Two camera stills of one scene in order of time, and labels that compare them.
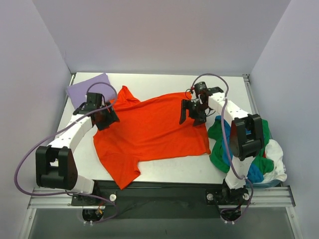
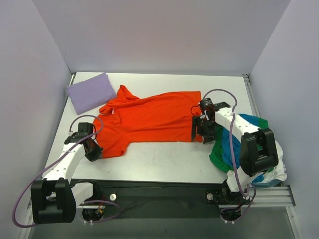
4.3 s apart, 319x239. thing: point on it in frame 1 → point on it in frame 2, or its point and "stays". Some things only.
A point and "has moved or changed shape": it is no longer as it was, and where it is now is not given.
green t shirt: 217,157 stays
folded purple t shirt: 78,91 stays
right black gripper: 190,112 → 202,128
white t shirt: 273,151 stays
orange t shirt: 148,130 has moved or changed shape
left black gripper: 105,122 → 93,152
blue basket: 268,184 stays
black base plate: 133,200 stays
